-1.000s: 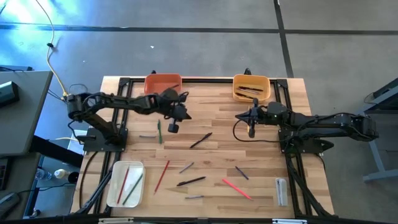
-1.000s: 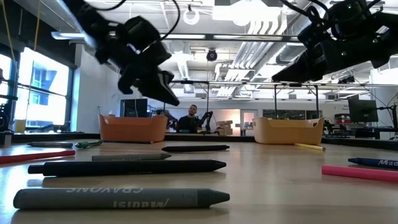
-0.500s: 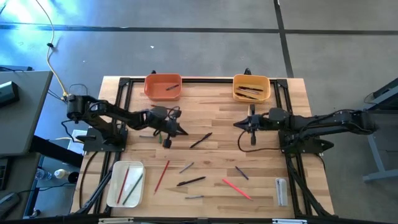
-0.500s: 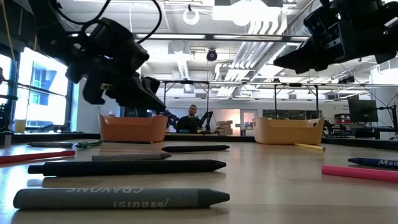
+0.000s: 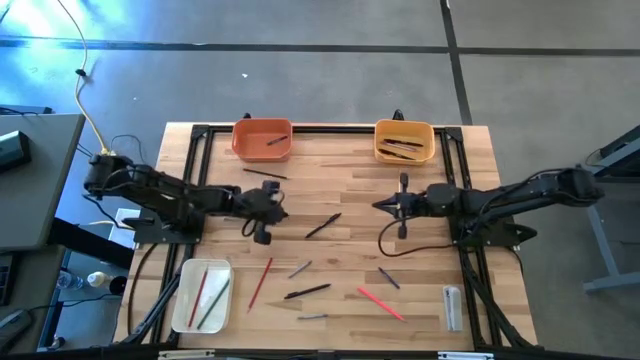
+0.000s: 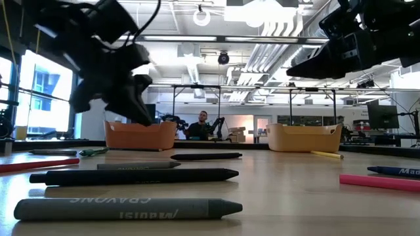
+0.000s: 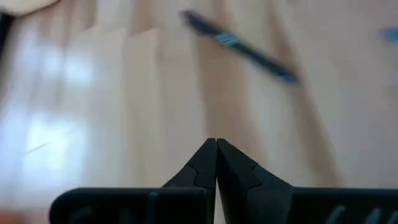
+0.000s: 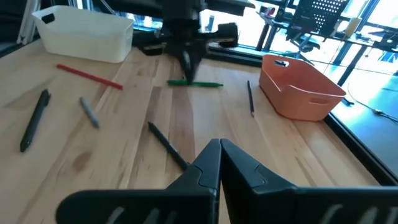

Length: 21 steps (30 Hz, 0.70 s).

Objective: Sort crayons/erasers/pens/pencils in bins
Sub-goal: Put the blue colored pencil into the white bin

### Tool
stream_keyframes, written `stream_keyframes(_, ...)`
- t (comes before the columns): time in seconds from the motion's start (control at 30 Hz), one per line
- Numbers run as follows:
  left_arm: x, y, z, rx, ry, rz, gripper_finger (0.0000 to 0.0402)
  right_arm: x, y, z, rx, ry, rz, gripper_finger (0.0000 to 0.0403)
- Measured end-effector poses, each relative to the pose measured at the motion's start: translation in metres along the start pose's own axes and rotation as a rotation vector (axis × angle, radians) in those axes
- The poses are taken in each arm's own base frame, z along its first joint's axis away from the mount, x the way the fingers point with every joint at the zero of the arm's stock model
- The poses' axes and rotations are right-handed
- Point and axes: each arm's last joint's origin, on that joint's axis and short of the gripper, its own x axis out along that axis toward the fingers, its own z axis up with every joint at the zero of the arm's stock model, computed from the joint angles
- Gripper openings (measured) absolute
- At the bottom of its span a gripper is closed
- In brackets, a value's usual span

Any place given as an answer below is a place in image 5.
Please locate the grey crayon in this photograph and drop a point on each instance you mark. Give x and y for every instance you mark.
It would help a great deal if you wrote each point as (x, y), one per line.
(300, 269)
(312, 316)

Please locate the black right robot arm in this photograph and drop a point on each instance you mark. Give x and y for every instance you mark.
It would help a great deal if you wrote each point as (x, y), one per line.
(525, 192)

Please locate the grey handheld device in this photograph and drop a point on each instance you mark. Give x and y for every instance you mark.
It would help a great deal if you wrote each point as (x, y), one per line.
(12, 327)

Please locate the lilac pen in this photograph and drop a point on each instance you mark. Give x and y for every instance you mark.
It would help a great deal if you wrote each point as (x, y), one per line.
(397, 146)

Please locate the black round cap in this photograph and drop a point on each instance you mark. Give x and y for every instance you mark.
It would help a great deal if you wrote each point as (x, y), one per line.
(118, 285)

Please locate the white plastic bin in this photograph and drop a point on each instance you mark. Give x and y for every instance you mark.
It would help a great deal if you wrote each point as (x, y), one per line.
(214, 272)

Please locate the yellow pencil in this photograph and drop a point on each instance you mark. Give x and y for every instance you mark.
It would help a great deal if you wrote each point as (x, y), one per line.
(399, 186)

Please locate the purple crayon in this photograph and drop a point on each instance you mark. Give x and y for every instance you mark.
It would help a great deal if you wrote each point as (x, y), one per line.
(277, 140)

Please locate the white paper sheet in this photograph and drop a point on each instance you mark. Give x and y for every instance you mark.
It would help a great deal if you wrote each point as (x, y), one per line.
(122, 238)

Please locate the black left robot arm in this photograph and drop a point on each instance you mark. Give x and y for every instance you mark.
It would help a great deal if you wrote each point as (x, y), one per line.
(165, 192)

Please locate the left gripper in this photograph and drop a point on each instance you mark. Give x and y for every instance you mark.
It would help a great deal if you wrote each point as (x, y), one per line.
(260, 207)

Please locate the dark blue crayon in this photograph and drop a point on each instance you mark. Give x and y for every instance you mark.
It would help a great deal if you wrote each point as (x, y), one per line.
(389, 278)

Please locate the white bottle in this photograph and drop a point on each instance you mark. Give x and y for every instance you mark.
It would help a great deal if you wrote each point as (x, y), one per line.
(97, 278)

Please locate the white stapler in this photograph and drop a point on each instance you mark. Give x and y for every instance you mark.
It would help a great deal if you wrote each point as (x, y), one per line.
(453, 307)

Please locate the clear water bottle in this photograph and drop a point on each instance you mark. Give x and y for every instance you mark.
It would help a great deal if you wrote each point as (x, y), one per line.
(70, 281)

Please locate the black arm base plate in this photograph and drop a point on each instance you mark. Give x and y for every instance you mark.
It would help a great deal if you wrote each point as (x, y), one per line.
(505, 235)
(160, 238)

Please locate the black keyboard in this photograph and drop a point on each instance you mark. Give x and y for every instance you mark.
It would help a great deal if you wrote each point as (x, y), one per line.
(5, 277)

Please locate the pink pencil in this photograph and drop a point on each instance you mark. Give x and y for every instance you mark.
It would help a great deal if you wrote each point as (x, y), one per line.
(381, 304)

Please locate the green pencil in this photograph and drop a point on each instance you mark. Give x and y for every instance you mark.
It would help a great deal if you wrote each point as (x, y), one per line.
(214, 303)

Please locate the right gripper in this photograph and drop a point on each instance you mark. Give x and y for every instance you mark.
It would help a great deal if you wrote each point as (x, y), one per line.
(411, 202)

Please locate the grey side table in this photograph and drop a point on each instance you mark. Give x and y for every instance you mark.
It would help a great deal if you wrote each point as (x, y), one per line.
(35, 200)

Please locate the black support beam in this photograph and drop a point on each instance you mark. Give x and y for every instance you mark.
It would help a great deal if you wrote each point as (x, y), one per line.
(90, 245)

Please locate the black box device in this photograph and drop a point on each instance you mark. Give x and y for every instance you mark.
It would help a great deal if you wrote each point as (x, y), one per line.
(12, 150)

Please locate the orange plastic bin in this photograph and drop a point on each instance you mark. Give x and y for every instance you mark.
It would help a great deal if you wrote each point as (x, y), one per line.
(250, 147)

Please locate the black aluminium table frame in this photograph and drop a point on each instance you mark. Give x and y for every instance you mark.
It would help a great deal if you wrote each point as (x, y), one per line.
(350, 129)

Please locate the black pen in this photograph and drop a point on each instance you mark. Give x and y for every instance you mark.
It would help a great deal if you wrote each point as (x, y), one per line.
(411, 144)
(307, 291)
(395, 154)
(323, 225)

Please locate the yellow plastic bin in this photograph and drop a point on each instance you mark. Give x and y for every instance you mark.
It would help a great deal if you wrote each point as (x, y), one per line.
(425, 156)

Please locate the blue-grey table frame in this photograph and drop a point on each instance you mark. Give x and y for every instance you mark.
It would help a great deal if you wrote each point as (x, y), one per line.
(606, 260)

